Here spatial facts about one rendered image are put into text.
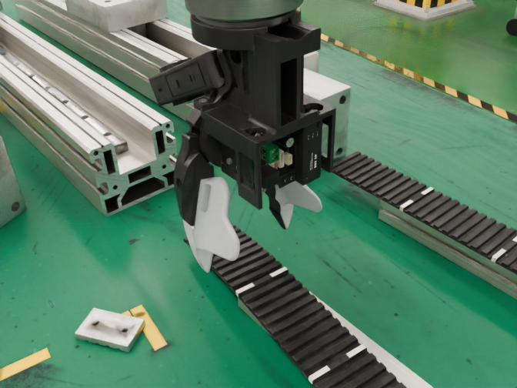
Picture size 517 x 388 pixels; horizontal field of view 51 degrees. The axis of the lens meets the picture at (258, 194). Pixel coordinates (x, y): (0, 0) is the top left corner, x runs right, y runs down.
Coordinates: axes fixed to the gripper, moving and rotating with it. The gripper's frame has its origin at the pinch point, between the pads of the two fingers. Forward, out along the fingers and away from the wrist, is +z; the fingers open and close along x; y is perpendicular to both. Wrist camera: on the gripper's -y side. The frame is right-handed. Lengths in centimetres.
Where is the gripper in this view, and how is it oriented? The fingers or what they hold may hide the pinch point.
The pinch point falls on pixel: (241, 235)
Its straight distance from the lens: 47.5
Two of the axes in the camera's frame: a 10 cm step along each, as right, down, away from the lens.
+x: 7.7, -3.9, 5.0
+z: 0.4, 8.1, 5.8
